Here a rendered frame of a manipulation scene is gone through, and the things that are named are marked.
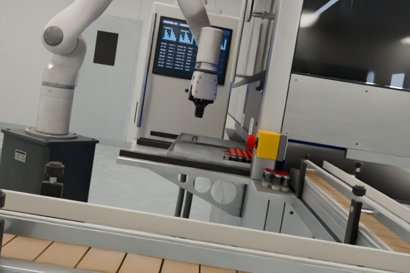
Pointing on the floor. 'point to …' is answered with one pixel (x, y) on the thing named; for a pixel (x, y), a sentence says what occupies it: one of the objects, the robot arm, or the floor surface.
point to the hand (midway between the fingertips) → (199, 112)
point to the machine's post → (276, 83)
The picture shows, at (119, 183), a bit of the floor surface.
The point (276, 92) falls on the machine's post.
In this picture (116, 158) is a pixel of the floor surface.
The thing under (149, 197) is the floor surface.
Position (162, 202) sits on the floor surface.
